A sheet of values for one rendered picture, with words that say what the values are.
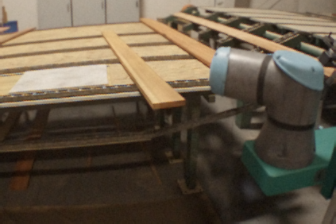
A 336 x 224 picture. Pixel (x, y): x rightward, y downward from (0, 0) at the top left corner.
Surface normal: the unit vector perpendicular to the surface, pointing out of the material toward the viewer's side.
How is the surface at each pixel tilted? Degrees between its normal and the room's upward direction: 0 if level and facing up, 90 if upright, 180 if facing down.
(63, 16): 90
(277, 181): 90
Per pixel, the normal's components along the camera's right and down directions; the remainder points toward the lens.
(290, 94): -0.61, 0.29
